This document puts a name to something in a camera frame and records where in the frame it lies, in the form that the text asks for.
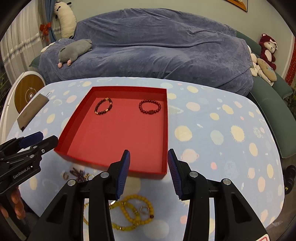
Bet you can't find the garnet small bead necklace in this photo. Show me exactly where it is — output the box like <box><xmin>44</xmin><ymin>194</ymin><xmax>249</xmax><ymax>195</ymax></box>
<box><xmin>69</xmin><ymin>168</ymin><xmax>90</xmax><ymax>183</ymax></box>

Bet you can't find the yellow green stone bracelet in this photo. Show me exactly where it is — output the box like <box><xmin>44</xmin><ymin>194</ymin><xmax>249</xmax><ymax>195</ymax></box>
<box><xmin>83</xmin><ymin>201</ymin><xmax>142</xmax><ymax>232</ymax></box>

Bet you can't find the dark bead gold accent bracelet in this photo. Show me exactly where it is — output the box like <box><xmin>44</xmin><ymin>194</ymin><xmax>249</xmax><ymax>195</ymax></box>
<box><xmin>94</xmin><ymin>97</ymin><xmax>113</xmax><ymax>115</ymax></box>

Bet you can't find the dark red bead bracelet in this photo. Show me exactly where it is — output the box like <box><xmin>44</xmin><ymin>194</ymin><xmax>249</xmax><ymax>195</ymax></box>
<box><xmin>138</xmin><ymin>99</ymin><xmax>162</xmax><ymax>115</ymax></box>

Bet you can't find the person left hand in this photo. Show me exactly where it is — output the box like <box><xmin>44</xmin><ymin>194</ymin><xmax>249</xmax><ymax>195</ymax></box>
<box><xmin>9</xmin><ymin>186</ymin><xmax>26</xmax><ymax>220</ymax></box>

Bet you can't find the brown leather pouch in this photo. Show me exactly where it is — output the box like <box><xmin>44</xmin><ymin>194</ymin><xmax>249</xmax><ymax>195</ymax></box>
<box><xmin>16</xmin><ymin>92</ymin><xmax>52</xmax><ymax>132</ymax></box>

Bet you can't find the red shallow cardboard box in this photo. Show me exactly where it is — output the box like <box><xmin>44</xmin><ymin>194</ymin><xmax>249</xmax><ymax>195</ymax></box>
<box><xmin>55</xmin><ymin>86</ymin><xmax>168</xmax><ymax>179</ymax></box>

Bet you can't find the round wooden white stool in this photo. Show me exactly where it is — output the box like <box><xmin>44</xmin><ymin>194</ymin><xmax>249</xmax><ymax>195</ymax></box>
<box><xmin>1</xmin><ymin>71</ymin><xmax>46</xmax><ymax>143</ymax></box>

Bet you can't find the grey plush mouse toy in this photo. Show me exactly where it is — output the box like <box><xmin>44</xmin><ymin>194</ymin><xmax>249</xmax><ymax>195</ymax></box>
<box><xmin>58</xmin><ymin>39</ymin><xmax>92</xmax><ymax>68</ymax></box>

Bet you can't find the white sheer curtain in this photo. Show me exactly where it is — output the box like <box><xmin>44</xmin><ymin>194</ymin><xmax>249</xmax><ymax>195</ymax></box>
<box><xmin>1</xmin><ymin>1</ymin><xmax>47</xmax><ymax>84</ymax></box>

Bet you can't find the red bow curtain tie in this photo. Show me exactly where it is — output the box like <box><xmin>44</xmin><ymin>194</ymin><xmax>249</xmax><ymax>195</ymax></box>
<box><xmin>39</xmin><ymin>22</ymin><xmax>51</xmax><ymax>41</ymax></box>

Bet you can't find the green sofa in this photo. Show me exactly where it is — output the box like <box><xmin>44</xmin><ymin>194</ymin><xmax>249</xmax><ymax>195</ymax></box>
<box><xmin>235</xmin><ymin>29</ymin><xmax>296</xmax><ymax>159</ymax></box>

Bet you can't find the blue grey blanket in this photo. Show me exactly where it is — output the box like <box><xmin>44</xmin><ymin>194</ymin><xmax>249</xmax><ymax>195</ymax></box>
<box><xmin>39</xmin><ymin>9</ymin><xmax>253</xmax><ymax>96</ymax></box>

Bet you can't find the white sheep plush toy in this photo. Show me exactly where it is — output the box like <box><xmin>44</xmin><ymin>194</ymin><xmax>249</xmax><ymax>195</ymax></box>
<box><xmin>54</xmin><ymin>1</ymin><xmax>77</xmax><ymax>38</ymax></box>

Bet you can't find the blue curtain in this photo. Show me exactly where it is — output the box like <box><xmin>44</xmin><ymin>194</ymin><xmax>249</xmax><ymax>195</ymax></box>
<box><xmin>44</xmin><ymin>0</ymin><xmax>56</xmax><ymax>42</ymax></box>

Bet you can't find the beige dog plush toy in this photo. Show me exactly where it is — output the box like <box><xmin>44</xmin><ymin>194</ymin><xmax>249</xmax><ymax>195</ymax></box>
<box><xmin>248</xmin><ymin>46</ymin><xmax>277</xmax><ymax>86</ymax></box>

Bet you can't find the red monkey plush toy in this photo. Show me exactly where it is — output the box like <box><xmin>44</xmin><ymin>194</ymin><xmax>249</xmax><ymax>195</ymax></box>
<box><xmin>259</xmin><ymin>34</ymin><xmax>278</xmax><ymax>71</ymax></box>

